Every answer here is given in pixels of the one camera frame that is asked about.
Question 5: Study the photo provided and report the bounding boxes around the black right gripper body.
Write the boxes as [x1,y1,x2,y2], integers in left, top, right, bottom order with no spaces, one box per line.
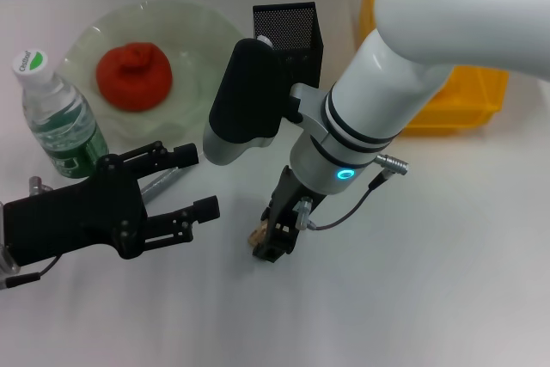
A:
[268,167,327,230]

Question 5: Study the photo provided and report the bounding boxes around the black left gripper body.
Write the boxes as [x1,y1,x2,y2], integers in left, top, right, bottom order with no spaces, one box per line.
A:
[3,154,147,267]

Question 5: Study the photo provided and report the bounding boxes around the small tan eraser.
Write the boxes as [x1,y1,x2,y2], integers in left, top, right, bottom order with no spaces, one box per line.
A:
[247,220,270,246]

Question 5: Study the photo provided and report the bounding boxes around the grey marker pen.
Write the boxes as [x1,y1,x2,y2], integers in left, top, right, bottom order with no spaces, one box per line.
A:
[139,167,186,204]

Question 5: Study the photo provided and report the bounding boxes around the red-orange fruit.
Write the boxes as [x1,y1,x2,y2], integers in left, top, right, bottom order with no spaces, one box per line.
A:
[95,41,174,113]

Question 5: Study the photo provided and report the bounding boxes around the clear water bottle green label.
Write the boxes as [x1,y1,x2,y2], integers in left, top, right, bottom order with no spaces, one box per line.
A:
[11,49,109,179]

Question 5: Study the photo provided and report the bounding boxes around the wavy clear glass fruit plate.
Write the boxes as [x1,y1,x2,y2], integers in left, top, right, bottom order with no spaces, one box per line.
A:
[64,0,248,149]

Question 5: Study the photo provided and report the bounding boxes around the black mesh pen holder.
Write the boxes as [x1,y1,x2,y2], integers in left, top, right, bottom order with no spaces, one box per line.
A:
[252,1,325,89]

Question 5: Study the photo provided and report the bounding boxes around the yellow plastic storage bin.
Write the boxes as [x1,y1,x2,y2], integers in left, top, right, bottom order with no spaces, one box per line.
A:
[359,0,510,137]

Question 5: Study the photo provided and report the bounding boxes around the left wrist cable with plugs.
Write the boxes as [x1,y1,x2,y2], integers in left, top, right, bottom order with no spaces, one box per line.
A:
[0,175,65,291]

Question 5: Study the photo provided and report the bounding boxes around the wrist cable with plugs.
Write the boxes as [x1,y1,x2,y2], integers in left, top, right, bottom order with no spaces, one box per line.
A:
[0,175,65,291]
[294,154,410,231]

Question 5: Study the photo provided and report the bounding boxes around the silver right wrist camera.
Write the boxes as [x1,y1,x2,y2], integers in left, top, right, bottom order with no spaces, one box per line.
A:
[201,38,303,167]

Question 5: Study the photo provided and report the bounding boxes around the right wrist cable with plugs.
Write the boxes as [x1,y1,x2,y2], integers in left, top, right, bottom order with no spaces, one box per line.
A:
[294,154,410,231]

